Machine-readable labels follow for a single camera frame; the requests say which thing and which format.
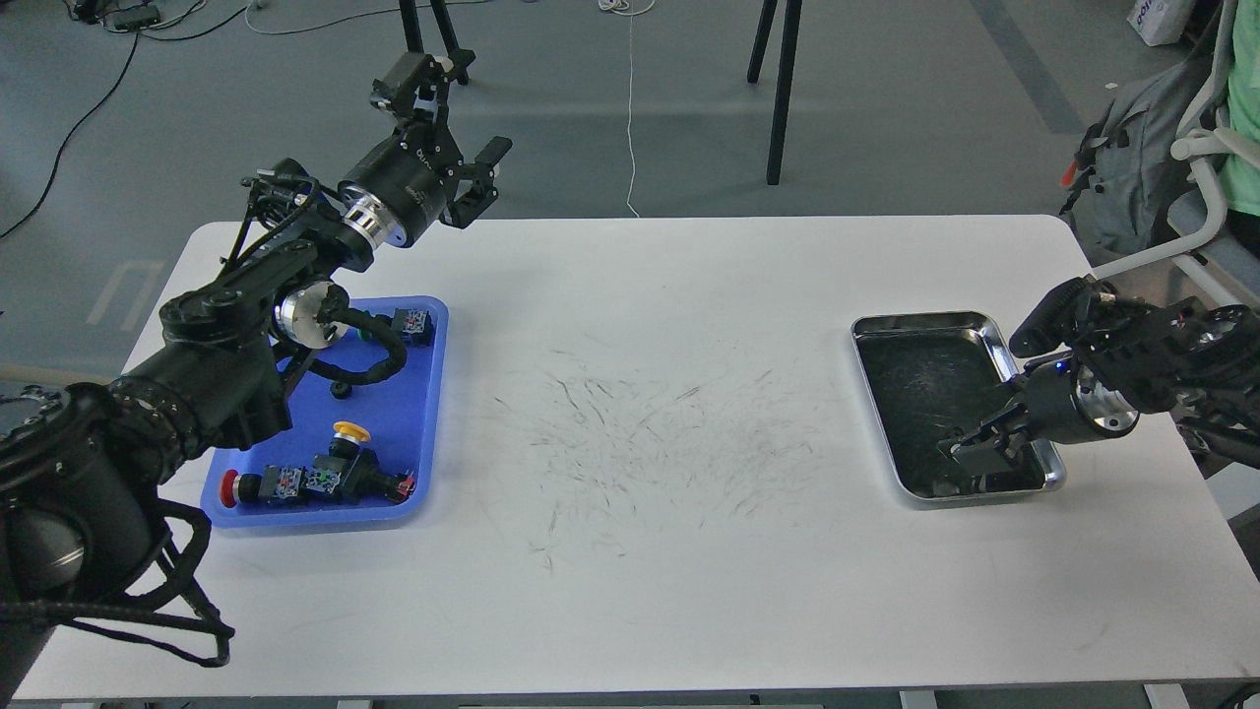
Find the black floor cable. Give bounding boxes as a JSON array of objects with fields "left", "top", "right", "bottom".
[{"left": 0, "top": 0, "right": 247, "bottom": 239}]

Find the metal tray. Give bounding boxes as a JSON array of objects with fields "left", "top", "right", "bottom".
[{"left": 851, "top": 311, "right": 1066, "bottom": 510}]

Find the white chair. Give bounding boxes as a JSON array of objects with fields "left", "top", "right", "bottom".
[{"left": 1092, "top": 1, "right": 1257, "bottom": 305}]

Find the black right table leg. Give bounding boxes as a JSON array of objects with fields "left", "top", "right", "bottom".
[{"left": 746, "top": 1, "right": 804, "bottom": 186}]

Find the white hanging cord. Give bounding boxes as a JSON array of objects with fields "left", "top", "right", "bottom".
[{"left": 597, "top": 0, "right": 656, "bottom": 219}]

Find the black left table leg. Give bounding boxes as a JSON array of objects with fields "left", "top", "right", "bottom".
[{"left": 398, "top": 0, "right": 475, "bottom": 86}]

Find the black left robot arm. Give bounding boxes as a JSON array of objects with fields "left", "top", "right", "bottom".
[{"left": 3, "top": 48, "right": 512, "bottom": 703}]

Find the yellow push button switch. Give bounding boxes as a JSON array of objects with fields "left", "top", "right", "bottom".
[{"left": 299, "top": 421, "right": 415, "bottom": 504}]

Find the blue plastic tray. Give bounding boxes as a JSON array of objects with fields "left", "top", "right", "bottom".
[{"left": 202, "top": 295, "right": 449, "bottom": 530}]

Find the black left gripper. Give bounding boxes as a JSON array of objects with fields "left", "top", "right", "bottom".
[{"left": 338, "top": 52, "right": 513, "bottom": 248}]

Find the grey backpack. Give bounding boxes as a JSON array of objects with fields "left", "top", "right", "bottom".
[{"left": 1058, "top": 55, "right": 1212, "bottom": 264}]

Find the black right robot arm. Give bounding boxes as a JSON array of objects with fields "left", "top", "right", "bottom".
[{"left": 937, "top": 277, "right": 1259, "bottom": 490}]

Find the black table leg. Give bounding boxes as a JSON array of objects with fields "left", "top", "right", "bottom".
[
  {"left": 398, "top": 0, "right": 475, "bottom": 86},
  {"left": 746, "top": 1, "right": 804, "bottom": 186}
]

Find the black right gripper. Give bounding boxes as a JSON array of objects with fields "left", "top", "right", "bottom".
[{"left": 935, "top": 364, "right": 1140, "bottom": 489}]

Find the white cardboard box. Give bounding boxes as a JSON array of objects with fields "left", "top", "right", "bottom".
[{"left": 1126, "top": 0, "right": 1196, "bottom": 47}]

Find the red push button switch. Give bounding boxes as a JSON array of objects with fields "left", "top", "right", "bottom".
[{"left": 218, "top": 463, "right": 307, "bottom": 508}]

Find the green push button switch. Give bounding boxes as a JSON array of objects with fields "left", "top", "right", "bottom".
[{"left": 372, "top": 309, "right": 436, "bottom": 349}]

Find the person in green shirt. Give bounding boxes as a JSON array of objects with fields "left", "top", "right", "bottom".
[{"left": 1217, "top": 1, "right": 1259, "bottom": 256}]

